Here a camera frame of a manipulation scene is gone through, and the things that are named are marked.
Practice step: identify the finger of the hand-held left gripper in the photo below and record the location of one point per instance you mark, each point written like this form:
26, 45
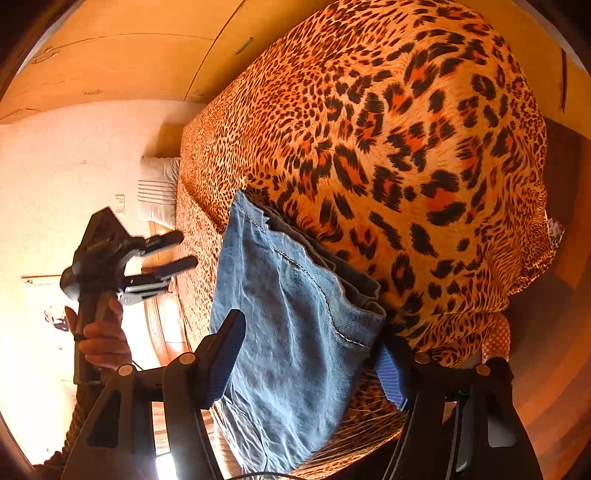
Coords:
180, 265
166, 240

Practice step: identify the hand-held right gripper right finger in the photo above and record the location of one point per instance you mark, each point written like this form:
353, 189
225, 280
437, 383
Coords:
392, 383

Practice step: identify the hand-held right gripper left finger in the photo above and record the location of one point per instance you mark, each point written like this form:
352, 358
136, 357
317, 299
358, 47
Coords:
226, 364

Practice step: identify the blue denim pants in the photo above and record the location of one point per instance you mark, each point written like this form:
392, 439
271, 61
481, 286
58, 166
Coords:
295, 332

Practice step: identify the person's left hand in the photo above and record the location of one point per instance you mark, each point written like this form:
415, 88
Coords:
108, 344

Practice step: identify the striped white pillow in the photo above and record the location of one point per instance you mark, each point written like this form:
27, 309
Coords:
157, 194

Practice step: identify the carved wooden headboard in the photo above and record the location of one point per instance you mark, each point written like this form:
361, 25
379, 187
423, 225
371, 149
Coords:
161, 323

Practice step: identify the plain wooden bed panel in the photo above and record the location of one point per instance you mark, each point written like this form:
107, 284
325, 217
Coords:
170, 141

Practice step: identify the polka dot slipper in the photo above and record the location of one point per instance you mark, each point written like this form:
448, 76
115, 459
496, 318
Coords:
497, 334

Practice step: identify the light wooden wardrobe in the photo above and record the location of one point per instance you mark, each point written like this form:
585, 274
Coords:
138, 55

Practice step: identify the leopard print bedspread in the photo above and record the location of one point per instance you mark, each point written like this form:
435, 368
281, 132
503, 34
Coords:
392, 138

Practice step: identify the wall switch plate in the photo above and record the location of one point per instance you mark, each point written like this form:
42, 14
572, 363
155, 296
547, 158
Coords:
120, 203

